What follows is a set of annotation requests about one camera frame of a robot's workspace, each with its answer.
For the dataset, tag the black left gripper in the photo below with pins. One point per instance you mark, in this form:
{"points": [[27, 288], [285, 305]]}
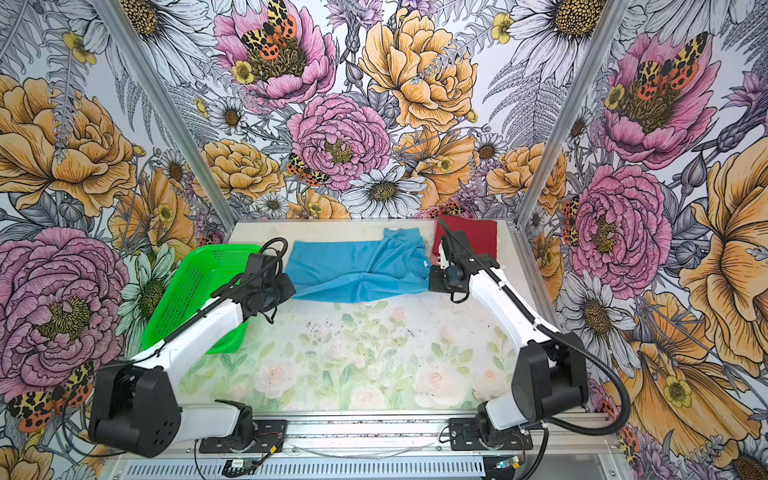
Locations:
{"points": [[288, 290]]}

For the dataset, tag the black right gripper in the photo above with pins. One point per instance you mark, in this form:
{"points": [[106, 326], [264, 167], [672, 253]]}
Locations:
{"points": [[435, 284]]}

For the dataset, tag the blue t-shirt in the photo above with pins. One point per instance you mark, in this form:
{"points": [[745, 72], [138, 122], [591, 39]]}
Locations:
{"points": [[360, 271]]}

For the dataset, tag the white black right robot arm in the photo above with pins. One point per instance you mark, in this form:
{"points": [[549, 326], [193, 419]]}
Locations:
{"points": [[550, 375]]}

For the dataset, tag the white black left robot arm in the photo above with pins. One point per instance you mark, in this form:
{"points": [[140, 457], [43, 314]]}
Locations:
{"points": [[134, 403]]}

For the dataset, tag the dark red folded t-shirt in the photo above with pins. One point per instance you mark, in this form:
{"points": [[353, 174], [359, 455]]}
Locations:
{"points": [[482, 234]]}

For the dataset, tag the green plastic basket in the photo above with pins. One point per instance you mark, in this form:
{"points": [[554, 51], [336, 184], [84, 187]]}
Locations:
{"points": [[198, 276]]}

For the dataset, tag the small green circuit board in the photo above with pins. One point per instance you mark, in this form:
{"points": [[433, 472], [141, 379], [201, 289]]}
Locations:
{"points": [[233, 468]]}

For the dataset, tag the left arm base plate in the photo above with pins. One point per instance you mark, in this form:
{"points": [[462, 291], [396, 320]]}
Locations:
{"points": [[269, 436]]}

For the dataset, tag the aluminium front base frame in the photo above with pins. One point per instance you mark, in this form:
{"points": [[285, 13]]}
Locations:
{"points": [[386, 445]]}

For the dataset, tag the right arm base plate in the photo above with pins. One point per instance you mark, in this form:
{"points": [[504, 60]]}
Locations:
{"points": [[475, 434]]}

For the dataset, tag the aluminium right corner post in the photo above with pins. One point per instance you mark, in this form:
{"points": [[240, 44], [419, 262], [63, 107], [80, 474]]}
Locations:
{"points": [[606, 31]]}

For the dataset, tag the aluminium corner post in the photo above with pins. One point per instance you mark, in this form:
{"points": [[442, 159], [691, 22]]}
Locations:
{"points": [[128, 42], [606, 31]]}

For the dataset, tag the aluminium left corner post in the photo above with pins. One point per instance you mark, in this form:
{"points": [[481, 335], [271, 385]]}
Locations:
{"points": [[128, 42]]}

